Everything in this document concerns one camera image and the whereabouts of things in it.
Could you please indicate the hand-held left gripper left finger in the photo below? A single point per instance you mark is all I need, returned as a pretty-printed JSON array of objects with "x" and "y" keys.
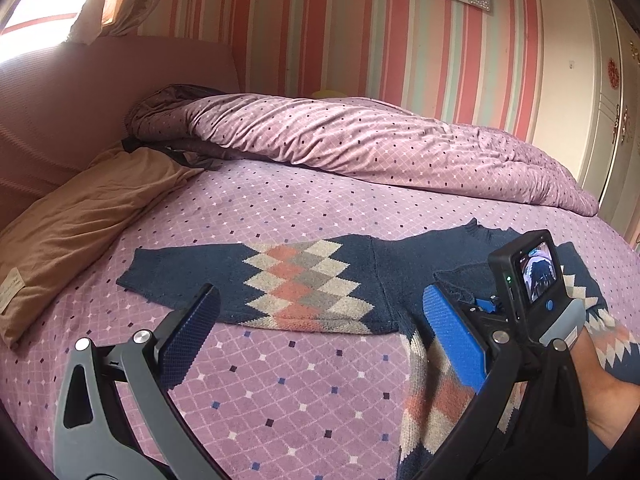
[{"x": 192, "y": 330}]

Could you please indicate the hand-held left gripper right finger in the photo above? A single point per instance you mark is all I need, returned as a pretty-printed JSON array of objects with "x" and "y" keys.
[{"x": 452, "y": 335}]

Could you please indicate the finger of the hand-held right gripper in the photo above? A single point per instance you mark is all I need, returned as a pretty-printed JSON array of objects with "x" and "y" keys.
[{"x": 487, "y": 305}]

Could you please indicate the navy argyle knit sweater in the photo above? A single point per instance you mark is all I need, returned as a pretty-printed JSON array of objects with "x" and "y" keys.
[{"x": 320, "y": 285}]

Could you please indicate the person's right forearm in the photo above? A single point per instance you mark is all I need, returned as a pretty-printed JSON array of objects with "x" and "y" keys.
[{"x": 607, "y": 400}]

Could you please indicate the purple diamond-pattern bed sheet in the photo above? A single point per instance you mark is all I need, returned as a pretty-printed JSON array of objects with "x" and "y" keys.
[{"x": 280, "y": 400}]

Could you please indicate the brown pillow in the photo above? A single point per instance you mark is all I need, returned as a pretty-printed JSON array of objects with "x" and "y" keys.
[{"x": 80, "y": 225}]

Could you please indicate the pink dotted quilt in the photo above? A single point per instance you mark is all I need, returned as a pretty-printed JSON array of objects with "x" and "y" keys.
[{"x": 380, "y": 145}]

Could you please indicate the white wardrobe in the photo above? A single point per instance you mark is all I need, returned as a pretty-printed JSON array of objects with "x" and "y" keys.
[{"x": 590, "y": 95}]

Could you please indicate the grey dark cloth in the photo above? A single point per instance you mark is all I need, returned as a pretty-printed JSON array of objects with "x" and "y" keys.
[{"x": 160, "y": 110}]

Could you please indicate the pink padded headboard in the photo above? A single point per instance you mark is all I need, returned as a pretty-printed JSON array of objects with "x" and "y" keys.
[{"x": 100, "y": 105}]

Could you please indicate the bright window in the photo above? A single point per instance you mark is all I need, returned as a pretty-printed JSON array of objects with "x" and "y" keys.
[{"x": 35, "y": 20}]

